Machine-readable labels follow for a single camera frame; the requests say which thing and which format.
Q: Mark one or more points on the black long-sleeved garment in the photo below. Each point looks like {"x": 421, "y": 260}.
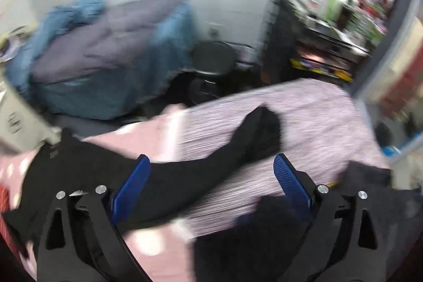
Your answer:
{"x": 205, "y": 169}

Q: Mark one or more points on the beige floor-standing machine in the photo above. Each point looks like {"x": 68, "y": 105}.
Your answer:
{"x": 19, "y": 116}

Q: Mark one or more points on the mauve bed sheet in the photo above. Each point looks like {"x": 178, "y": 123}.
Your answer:
{"x": 310, "y": 116}

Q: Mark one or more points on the red patterned pillow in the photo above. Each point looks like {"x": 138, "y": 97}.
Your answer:
{"x": 4, "y": 202}

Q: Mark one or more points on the blue skirted bed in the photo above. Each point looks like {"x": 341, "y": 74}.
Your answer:
{"x": 109, "y": 97}

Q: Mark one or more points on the black round stool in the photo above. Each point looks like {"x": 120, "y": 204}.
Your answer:
{"x": 213, "y": 54}

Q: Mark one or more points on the pink polka-dot blanket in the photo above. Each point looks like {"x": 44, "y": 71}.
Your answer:
{"x": 155, "y": 245}

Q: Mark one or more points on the dark grey cloth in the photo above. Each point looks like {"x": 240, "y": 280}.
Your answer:
{"x": 251, "y": 249}

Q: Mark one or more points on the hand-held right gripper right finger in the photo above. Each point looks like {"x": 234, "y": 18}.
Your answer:
{"x": 292, "y": 184}

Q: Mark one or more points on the blue jacket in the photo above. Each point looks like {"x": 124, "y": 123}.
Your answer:
{"x": 62, "y": 21}

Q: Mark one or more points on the grey duvet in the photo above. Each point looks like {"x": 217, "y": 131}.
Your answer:
{"x": 99, "y": 44}

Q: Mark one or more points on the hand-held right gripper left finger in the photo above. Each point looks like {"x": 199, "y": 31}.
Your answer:
{"x": 130, "y": 189}

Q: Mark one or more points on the black shelf rack with goods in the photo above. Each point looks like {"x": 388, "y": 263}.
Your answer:
{"x": 317, "y": 24}

